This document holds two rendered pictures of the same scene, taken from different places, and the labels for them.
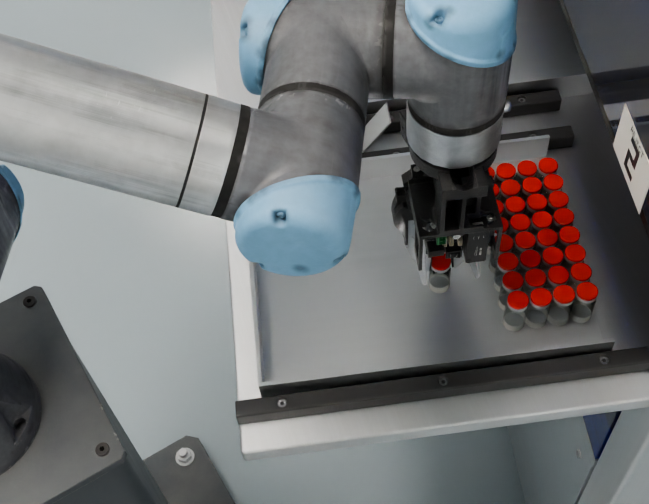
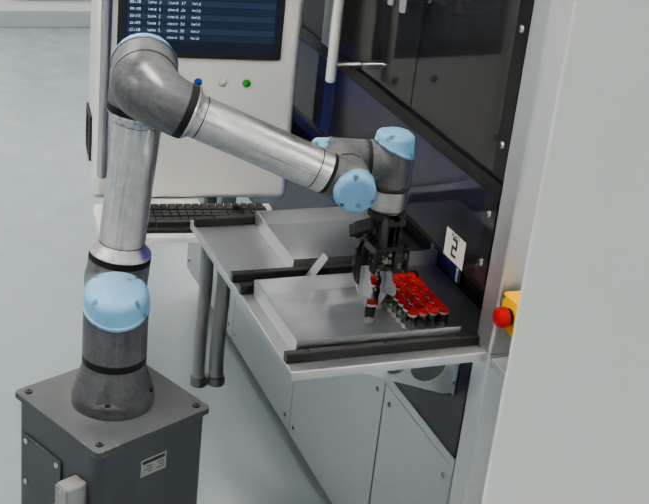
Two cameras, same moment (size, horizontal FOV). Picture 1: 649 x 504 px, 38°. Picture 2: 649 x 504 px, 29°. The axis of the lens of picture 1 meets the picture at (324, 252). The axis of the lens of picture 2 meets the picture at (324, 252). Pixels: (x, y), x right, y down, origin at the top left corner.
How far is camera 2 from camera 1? 1.75 m
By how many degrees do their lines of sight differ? 36
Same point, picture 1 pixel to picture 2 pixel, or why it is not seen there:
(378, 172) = (323, 285)
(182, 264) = not seen: outside the picture
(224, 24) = (210, 239)
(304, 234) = (364, 185)
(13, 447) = (149, 398)
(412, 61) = (380, 156)
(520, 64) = not seen: hidden behind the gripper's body
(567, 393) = (443, 352)
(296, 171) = (357, 168)
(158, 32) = (22, 371)
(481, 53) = (406, 152)
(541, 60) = not seen: hidden behind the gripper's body
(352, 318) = (329, 332)
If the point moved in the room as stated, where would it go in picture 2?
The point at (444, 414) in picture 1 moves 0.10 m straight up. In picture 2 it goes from (387, 359) to (393, 312)
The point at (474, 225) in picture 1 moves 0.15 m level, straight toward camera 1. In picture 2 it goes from (398, 246) to (409, 281)
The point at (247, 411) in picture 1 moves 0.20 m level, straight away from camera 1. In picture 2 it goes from (292, 353) to (238, 306)
